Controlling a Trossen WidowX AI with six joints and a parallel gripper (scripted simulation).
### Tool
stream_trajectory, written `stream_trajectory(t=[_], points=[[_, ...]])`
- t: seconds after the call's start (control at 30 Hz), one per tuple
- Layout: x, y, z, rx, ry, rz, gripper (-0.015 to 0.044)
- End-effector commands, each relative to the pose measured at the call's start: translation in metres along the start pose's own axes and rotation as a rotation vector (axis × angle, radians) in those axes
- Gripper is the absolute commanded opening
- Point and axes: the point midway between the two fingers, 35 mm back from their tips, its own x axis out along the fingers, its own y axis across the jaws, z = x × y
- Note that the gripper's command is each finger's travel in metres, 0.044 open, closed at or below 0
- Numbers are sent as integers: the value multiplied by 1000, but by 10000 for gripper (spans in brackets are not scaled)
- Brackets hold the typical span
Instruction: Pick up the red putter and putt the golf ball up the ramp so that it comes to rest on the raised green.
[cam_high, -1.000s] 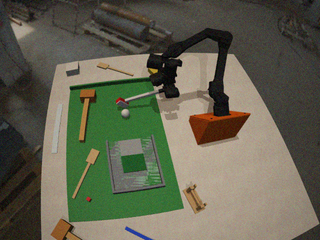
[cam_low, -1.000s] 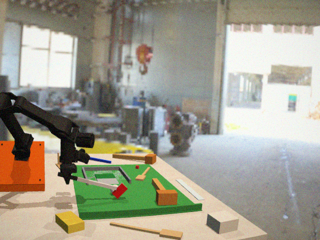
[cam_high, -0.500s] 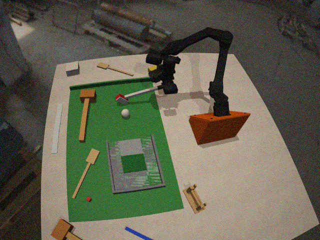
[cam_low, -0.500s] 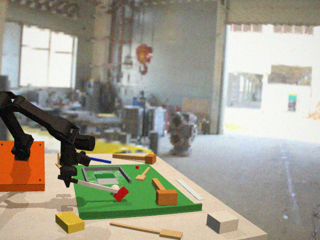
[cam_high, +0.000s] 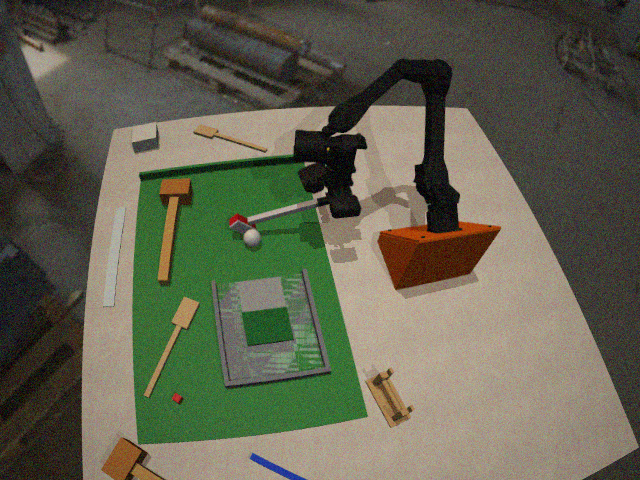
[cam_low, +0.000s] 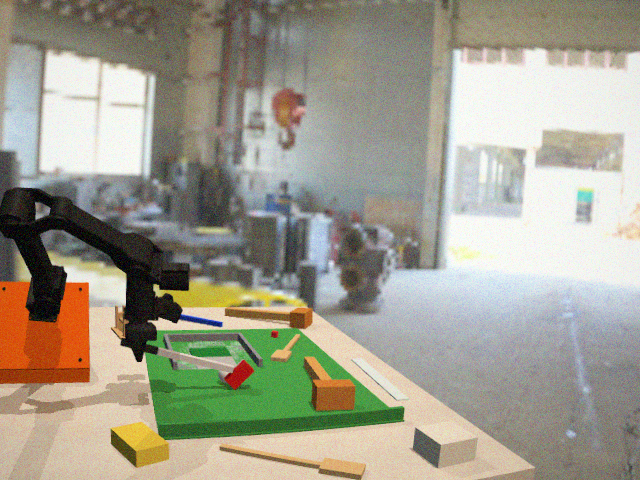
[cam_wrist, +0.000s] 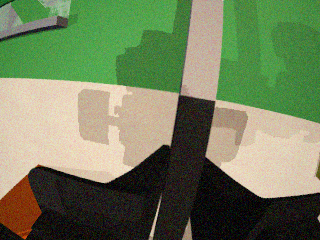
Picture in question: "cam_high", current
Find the white golf ball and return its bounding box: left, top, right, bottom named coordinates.
left=243, top=229, right=261, bottom=247

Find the green putting mat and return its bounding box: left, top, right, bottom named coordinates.
left=132, top=163, right=368, bottom=445

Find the orange-brown toy putter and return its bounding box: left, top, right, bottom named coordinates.
left=158, top=178, right=193, bottom=285
left=101, top=437, right=164, bottom=480

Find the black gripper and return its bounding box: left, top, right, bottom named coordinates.
left=323, top=152, right=362, bottom=219

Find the light grey flat bar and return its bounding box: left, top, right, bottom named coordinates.
left=103, top=207, right=126, bottom=307

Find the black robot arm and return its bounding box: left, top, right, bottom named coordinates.
left=294, top=58, right=463, bottom=233

